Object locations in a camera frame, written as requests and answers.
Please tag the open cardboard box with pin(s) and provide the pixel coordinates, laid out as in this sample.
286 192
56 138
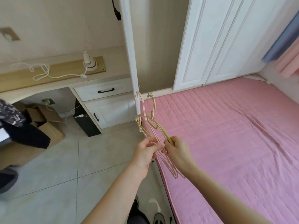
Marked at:
44 123

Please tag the person's right thumb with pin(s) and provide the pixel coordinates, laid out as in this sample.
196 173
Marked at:
175 140

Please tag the person's right forearm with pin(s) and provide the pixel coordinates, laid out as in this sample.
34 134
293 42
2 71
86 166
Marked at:
224 198

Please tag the yellow clothes hanger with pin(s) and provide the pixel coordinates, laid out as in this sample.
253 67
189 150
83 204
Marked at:
161 129

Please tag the white handheld garment steamer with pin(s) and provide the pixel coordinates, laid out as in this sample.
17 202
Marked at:
89 63

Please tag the person's black trouser leg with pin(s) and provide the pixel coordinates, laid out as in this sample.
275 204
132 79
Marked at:
136 213

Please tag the pink curtain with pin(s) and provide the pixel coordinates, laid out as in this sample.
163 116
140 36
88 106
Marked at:
288 61

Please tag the open white wardrobe door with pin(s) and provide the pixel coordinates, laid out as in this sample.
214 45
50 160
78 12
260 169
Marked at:
130 55

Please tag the black box under desk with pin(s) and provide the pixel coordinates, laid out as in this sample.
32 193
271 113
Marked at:
85 124

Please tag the blue curtain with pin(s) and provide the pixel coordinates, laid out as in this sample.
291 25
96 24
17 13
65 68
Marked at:
281 41

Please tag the white wardrobe with panelled doors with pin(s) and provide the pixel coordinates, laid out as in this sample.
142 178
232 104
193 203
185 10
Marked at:
224 39

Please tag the pink quilted bed mattress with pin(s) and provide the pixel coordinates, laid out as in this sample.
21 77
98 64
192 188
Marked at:
229 146

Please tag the person's left thumb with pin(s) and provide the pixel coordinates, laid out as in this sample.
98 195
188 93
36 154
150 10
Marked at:
151 139

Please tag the person's white slipper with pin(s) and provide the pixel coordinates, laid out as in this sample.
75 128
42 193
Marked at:
159 218

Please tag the person's right hand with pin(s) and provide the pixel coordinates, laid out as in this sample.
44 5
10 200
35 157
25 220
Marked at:
179 156

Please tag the dark patterned clothing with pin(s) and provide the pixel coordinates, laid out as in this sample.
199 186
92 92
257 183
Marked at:
18 123

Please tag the pink clothes hanger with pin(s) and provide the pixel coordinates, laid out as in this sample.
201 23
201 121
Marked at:
143 107
172 171

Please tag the white desk with drawers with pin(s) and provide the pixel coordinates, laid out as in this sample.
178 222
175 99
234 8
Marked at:
46 88

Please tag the person's left forearm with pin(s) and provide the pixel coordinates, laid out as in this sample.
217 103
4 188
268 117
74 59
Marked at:
114 198

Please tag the person's left hand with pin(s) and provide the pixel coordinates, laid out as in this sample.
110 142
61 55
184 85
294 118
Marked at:
142 156

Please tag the wall socket with plug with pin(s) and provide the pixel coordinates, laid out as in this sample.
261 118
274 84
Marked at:
48 101

